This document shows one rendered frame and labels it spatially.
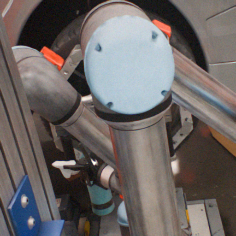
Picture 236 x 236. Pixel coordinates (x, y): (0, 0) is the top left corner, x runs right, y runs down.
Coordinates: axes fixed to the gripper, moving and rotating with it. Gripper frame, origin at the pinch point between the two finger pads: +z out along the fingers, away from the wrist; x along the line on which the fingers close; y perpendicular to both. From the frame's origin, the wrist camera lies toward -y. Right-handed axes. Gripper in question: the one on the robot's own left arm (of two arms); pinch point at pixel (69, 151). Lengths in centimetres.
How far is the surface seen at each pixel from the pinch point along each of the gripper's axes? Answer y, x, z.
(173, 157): 6.6, 23.4, -26.1
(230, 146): 82, 136, 36
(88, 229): 66, 20, 34
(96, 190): 22.6, 8.7, 2.1
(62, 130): -9.4, -1.1, -1.1
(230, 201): 83, 92, 6
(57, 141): 6.4, 8.2, 20.3
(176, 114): 7, 49, -5
